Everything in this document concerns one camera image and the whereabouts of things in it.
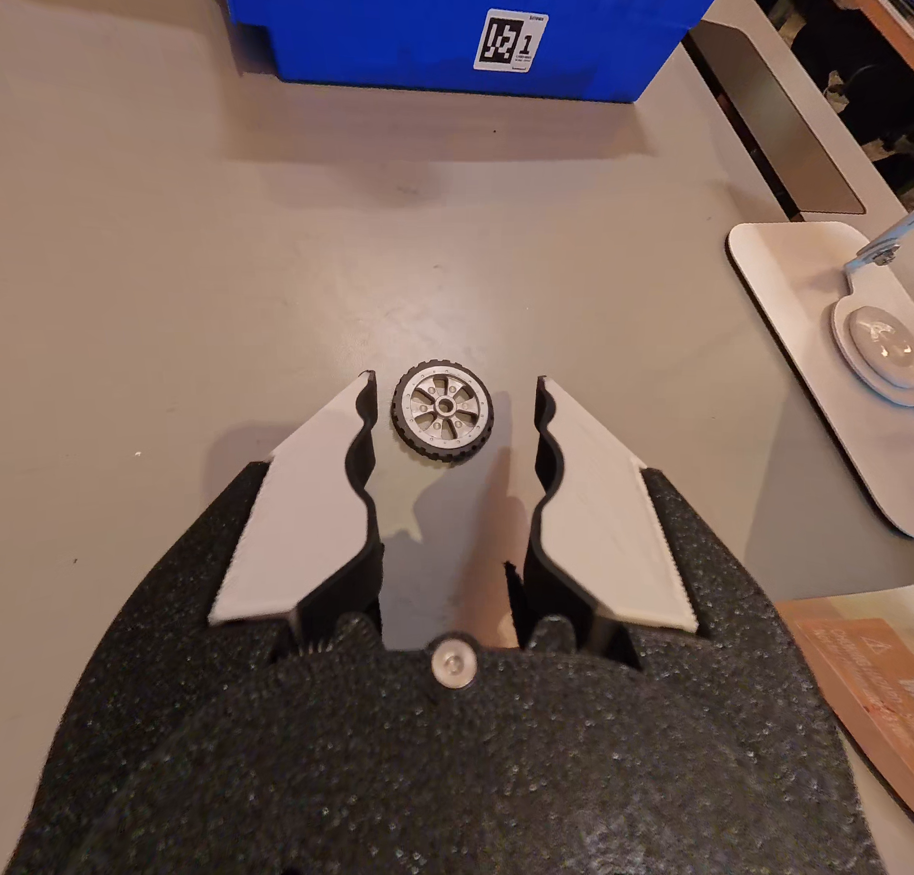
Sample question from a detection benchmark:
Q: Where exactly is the black toy wheel grey rim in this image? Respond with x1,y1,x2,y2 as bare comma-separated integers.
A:
390,361,495,468

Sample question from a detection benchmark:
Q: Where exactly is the dark flat table panel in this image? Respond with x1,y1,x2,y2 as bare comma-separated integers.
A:
682,20,867,221

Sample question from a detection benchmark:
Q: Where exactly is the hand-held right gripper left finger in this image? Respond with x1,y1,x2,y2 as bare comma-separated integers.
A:
209,370,387,651

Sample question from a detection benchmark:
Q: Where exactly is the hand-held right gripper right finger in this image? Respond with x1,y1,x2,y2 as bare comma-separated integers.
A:
506,375,699,658

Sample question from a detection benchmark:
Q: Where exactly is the blue plastic bin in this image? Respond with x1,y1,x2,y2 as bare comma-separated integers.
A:
218,0,744,104

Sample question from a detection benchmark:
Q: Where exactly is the white rounded board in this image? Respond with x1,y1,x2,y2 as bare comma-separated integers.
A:
725,222,914,537

